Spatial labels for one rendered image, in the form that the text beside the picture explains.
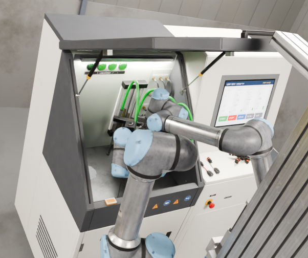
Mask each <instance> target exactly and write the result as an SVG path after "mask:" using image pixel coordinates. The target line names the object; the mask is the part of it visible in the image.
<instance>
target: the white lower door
mask: <svg viewBox="0 0 308 258"><path fill-rule="evenodd" d="M189 209H190V207H187V208H183V209H179V210H175V211H170V212H166V213H162V214H158V215H155V216H150V217H146V218H143V221H142V224H141V227H140V230H139V235H140V237H141V238H146V237H147V236H148V235H149V234H151V233H153V232H159V233H162V234H164V235H166V236H168V238H169V239H171V240H172V242H173V241H174V239H175V237H176V235H177V233H178V231H179V229H180V227H181V225H182V223H183V221H184V219H185V217H186V215H187V213H188V211H189ZM114 226H115V225H112V226H107V227H103V228H99V229H94V230H90V231H86V232H84V236H83V239H82V242H81V245H80V249H79V252H78V255H77V258H100V241H101V237H102V235H105V234H106V235H108V232H109V230H110V229H111V228H112V227H114Z"/></svg>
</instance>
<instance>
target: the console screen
mask: <svg viewBox="0 0 308 258"><path fill-rule="evenodd" d="M279 75H280V74H243V75H222V78H221V82H220V86H219V90H218V94H217V98H216V103H215V107H214V111H213V115H212V119H211V123H210V126H212V127H216V128H220V129H222V130H223V129H225V128H229V129H232V130H235V129H238V128H240V127H242V126H243V125H244V124H245V123H246V122H247V121H249V120H251V119H253V118H263V119H265V120H267V116H268V113H269V110H270V106H271V103H272V100H273V96H274V93H275V89H276V86H277V83H278V79H279Z"/></svg>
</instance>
